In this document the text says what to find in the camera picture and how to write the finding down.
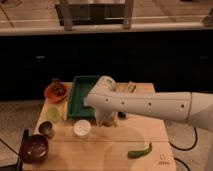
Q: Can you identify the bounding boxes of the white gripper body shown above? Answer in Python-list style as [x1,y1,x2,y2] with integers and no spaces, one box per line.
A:
[95,109,115,126]

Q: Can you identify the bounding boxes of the red yellow apple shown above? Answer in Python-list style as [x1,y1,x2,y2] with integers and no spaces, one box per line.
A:
[103,121,117,127]

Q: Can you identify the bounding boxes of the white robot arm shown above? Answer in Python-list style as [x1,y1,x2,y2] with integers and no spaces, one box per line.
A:
[86,76,213,132]

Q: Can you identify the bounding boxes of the white paper cup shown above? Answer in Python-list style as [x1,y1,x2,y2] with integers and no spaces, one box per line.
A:
[73,120,91,138]

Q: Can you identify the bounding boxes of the light green plastic cup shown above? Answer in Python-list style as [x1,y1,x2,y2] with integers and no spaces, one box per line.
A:
[45,107,60,123]

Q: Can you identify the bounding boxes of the grey cloth with black object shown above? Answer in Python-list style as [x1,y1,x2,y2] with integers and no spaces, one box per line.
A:
[118,112,127,120]

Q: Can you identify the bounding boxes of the green plastic tray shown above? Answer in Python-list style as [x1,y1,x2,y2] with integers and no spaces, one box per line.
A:
[67,75,99,119]

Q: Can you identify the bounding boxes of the brown small box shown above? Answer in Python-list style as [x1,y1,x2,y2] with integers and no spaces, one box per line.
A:
[123,81,136,93]

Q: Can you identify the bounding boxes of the dark pine cone object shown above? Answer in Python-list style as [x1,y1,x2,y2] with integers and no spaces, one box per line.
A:
[52,79,65,96]

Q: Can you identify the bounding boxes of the orange plate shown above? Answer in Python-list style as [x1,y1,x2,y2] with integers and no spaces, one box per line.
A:
[44,84,68,103]

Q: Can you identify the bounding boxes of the dark red bowl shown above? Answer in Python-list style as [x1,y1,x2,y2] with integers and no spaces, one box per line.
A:
[22,134,49,164]

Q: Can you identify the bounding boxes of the black cable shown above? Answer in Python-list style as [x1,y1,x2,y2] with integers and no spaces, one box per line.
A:
[168,126,201,152]

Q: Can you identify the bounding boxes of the black spoon handle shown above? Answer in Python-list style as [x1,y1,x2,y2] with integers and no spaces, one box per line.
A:
[15,129,29,171]

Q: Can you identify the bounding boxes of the white stool frame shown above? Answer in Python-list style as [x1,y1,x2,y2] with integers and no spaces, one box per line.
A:
[55,0,134,31]

